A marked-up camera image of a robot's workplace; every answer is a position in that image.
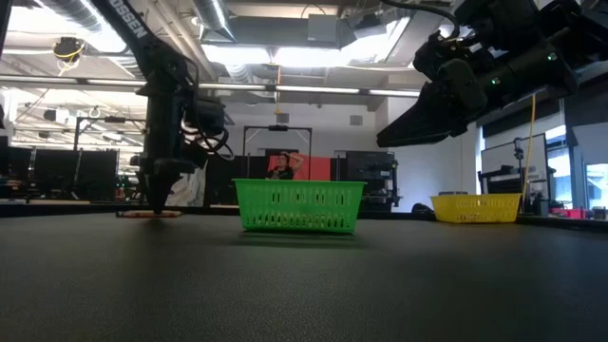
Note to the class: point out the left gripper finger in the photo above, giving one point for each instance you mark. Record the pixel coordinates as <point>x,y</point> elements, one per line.
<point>159,185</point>

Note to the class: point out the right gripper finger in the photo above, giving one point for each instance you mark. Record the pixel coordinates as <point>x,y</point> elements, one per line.
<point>427,119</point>

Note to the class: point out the orange crayon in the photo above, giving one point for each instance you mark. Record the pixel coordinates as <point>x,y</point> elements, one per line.
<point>138,214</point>

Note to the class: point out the green plastic basket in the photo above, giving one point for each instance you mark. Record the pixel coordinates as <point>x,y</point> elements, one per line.
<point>297,209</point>

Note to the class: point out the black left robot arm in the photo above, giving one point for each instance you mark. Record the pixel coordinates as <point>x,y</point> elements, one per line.
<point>138,33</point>

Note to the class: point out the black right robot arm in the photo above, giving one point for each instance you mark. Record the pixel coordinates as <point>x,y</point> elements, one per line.
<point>513,19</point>

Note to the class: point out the blue white patterned sheet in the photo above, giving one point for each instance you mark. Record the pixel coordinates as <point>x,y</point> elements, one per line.
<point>190,190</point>

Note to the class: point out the black partition panel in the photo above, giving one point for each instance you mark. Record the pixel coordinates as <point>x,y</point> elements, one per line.
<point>95,171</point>
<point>223,180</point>

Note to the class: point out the black equipment rack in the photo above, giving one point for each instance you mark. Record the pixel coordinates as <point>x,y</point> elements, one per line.
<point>370,171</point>

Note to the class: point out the yellow plastic basket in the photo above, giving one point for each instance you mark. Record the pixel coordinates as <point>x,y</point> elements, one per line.
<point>475,209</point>

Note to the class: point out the long ceiling light strip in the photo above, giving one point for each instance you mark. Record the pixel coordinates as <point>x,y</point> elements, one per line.
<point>318,89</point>

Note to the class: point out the orange board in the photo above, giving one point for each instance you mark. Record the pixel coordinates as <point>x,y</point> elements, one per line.
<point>318,168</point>

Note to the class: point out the person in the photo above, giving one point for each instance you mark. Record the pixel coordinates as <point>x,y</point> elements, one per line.
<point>283,168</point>

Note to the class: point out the red box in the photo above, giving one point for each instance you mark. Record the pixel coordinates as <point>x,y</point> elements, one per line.
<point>567,213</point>

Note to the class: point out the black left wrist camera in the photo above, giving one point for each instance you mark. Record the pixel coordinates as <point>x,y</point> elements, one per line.
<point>211,116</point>

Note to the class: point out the black gantry frame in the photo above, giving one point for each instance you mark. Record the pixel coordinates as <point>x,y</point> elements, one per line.
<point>114,119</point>
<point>278,127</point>

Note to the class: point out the silver ventilation duct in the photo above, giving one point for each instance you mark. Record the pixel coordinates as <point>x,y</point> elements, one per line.
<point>214,19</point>

